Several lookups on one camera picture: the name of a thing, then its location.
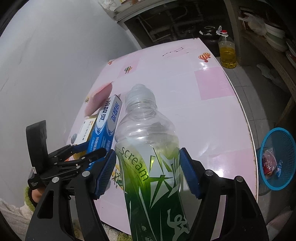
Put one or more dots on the blue toothpaste box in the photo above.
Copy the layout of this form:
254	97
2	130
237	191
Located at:
105	125

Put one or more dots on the dark ceramic jar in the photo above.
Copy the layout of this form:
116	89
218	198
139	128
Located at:
210	38

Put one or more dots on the red snack wrapper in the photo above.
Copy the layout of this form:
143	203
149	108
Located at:
268	162

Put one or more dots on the green scream plastic bottle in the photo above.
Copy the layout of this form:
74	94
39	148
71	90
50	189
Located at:
148	152

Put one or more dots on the person's left hand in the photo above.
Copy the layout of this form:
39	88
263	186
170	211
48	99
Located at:
36	195

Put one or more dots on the white yellow small box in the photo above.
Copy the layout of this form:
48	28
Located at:
84	132

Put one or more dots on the blue plastic waste basket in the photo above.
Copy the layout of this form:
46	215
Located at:
283	145

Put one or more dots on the pink sponge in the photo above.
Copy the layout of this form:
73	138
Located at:
96	99

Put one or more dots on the yellow cooking oil bottle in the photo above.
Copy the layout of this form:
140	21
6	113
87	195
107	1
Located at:
227	50

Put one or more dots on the stack of white bowls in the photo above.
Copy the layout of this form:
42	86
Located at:
275	36

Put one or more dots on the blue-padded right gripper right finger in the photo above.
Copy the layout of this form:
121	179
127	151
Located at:
242	218

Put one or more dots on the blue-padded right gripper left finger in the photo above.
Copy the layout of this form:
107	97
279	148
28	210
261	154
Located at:
52	217

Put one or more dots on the white plastic bag on shelf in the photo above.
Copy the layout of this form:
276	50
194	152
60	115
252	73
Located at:
255	23

